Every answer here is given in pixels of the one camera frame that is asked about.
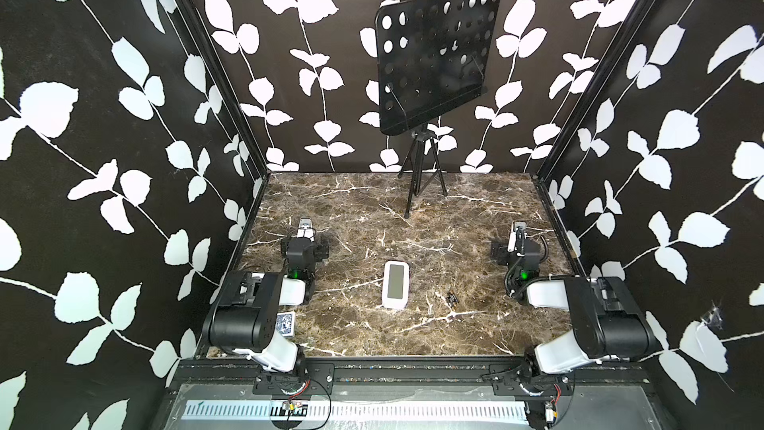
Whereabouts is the black gold AAA battery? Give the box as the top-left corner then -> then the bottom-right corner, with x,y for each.
447,292 -> 459,307

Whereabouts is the white digital alarm clock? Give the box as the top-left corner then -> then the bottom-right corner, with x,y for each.
382,261 -> 410,310

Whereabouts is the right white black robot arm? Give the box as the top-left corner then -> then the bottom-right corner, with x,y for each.
489,238 -> 659,378

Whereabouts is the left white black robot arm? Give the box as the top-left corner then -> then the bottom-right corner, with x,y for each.
202,234 -> 330,379

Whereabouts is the blue playing card deck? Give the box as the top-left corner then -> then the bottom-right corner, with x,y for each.
276,312 -> 296,338

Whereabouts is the black perforated music stand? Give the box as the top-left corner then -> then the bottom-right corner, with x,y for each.
374,0 -> 501,198

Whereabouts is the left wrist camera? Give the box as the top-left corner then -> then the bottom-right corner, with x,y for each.
296,218 -> 316,241

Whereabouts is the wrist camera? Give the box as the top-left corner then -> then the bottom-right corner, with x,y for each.
296,218 -> 316,241
509,221 -> 526,255

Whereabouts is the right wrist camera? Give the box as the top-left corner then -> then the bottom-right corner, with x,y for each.
509,221 -> 526,255

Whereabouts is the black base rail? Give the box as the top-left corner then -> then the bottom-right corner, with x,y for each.
170,356 -> 650,400

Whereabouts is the white slotted cable duct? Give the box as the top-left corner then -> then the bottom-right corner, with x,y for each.
180,400 -> 527,425

